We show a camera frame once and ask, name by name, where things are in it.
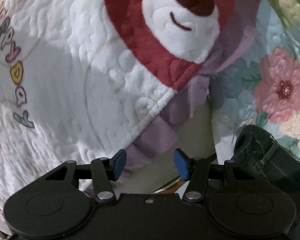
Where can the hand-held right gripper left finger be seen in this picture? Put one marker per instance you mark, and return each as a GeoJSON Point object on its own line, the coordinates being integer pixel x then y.
{"type": "Point", "coordinates": [118, 165]}

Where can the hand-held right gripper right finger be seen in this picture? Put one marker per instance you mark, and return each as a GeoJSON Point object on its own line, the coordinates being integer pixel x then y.
{"type": "Point", "coordinates": [182, 166]}

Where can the dark green pants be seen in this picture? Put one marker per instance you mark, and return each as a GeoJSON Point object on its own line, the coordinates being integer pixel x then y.
{"type": "Point", "coordinates": [277, 160]}

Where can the white bear print quilt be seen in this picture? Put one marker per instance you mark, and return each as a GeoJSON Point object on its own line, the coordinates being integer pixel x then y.
{"type": "Point", "coordinates": [65, 80]}

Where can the floral quilt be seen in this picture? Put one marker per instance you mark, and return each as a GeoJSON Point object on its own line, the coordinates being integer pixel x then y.
{"type": "Point", "coordinates": [277, 87]}

